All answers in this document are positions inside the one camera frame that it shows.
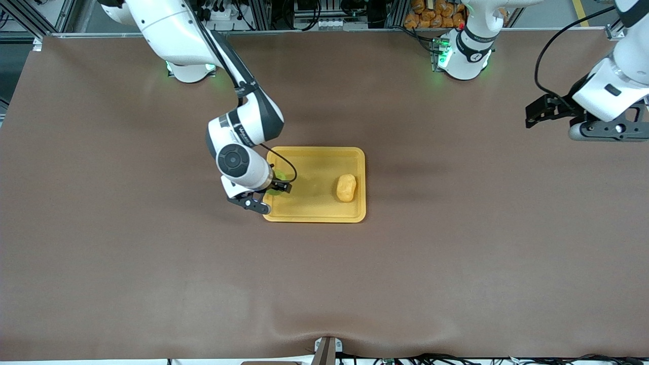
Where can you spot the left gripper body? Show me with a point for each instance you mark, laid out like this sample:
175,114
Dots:
564,105

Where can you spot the green apple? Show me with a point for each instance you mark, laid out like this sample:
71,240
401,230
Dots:
279,177

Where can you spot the yellow bread roll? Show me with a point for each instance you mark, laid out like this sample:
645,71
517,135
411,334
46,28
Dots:
346,187

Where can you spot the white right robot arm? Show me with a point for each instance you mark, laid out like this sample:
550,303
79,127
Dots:
167,25

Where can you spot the yellow plastic tray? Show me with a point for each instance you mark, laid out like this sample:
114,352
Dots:
314,205

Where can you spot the brown table cover mat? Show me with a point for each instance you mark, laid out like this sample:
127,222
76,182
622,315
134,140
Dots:
152,279

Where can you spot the pile of orange packets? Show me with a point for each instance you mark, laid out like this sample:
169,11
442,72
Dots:
431,15

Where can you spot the white power strip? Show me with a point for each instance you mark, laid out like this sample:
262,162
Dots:
322,23

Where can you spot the aluminium frame rail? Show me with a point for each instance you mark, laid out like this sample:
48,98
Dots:
324,32

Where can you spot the metal table edge bracket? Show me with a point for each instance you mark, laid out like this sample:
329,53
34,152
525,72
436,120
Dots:
327,351

